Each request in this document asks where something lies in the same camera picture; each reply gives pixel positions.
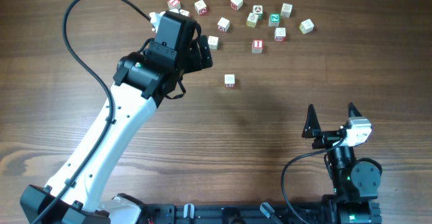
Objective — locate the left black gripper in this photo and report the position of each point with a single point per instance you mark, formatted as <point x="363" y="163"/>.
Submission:
<point x="195" y="63"/>

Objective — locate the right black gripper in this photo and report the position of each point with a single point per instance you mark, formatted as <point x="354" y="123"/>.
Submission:
<point x="312" y="129"/>

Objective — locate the red U letter block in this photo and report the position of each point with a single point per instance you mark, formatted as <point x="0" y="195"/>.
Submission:
<point x="229" y="80"/>

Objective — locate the red A letter block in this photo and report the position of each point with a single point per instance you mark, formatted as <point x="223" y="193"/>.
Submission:
<point x="223" y="24"/>

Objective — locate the red i block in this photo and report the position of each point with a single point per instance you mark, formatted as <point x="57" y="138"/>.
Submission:
<point x="257" y="46"/>
<point x="174" y="4"/>

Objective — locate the pretzel block red side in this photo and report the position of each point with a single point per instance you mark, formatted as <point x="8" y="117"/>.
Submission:
<point x="280" y="34"/>

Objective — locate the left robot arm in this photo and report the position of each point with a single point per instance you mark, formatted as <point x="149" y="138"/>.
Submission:
<point x="142" y="80"/>

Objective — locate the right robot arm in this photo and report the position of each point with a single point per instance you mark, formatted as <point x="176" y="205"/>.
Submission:
<point x="355" y="181"/>

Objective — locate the plain wooden block centre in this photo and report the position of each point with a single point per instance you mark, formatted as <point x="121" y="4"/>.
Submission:
<point x="213" y="42"/>

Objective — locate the plain block left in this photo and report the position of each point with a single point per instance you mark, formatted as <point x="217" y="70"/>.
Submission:
<point x="184" y="12"/>

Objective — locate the block with red side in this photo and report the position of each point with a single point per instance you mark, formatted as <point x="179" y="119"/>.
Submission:
<point x="201" y="7"/>

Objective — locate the yellow-sided ladybug block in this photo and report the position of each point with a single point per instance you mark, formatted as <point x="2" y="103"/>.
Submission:
<point x="252" y="20"/>

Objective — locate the red-sided block top centre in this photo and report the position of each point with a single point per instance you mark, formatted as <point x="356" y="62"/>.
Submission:
<point x="236" y="4"/>

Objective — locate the panda picture block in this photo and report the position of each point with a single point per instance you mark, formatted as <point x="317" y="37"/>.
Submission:
<point x="258" y="10"/>

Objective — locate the green N letter block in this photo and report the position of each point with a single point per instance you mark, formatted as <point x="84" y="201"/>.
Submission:
<point x="274" y="20"/>

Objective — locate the plain block top right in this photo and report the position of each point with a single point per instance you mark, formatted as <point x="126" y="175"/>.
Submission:
<point x="286" y="10"/>

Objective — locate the yellow-sided block far right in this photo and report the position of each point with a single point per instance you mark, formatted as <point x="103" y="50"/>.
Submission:
<point x="306" y="26"/>

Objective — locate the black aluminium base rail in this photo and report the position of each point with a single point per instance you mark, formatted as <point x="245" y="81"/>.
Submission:
<point x="303" y="212"/>

